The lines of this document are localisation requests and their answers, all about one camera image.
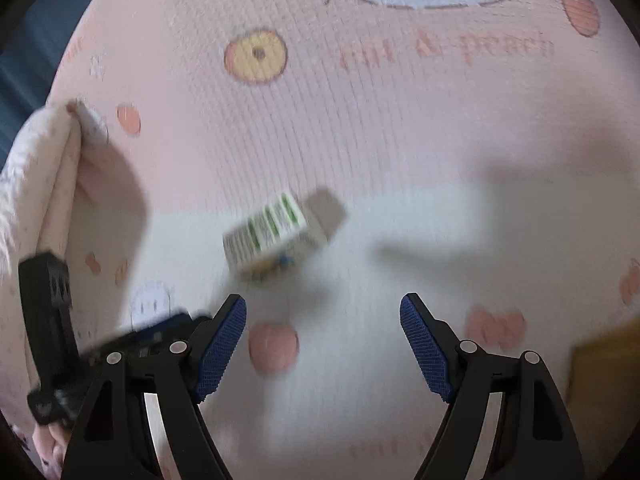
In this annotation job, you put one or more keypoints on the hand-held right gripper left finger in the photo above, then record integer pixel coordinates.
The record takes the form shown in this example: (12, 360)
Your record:
(222, 350)

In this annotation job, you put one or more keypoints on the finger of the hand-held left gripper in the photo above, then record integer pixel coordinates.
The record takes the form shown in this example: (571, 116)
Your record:
(167, 327)

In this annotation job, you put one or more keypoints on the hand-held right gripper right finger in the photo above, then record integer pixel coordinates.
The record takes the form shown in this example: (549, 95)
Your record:
(425, 350)

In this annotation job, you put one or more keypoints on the small white green carton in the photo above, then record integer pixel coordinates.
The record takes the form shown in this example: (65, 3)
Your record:
(272, 237)

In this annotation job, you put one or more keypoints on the person's left forearm pink sleeve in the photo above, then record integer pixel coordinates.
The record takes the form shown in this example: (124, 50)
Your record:
(47, 452)

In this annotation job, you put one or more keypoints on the pink dotted cloth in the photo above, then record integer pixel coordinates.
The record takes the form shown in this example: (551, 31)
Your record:
(35, 185)

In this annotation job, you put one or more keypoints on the brown cardboard box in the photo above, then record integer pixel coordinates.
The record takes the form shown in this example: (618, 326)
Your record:
(607, 390)

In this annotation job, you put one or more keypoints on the pink cartoon cat printed blanket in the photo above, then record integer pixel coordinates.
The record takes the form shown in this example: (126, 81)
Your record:
(400, 135)

